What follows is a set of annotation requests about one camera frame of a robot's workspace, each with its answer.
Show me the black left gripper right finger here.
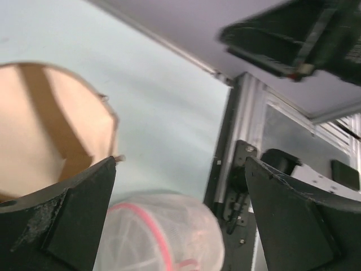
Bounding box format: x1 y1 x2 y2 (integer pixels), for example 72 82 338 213
245 158 360 270

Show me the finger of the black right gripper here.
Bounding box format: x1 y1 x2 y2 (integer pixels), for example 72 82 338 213
218 1 336 81

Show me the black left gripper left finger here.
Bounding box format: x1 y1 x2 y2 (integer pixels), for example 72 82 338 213
1 156 116 271

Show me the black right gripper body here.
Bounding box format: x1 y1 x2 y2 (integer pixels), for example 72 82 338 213
304 1 360 85

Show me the beige cylindrical zipper bag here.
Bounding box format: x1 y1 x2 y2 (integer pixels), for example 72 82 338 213
1 62 125 202

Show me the white mesh laundry bag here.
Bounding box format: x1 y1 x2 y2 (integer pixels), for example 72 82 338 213
94 194 225 271

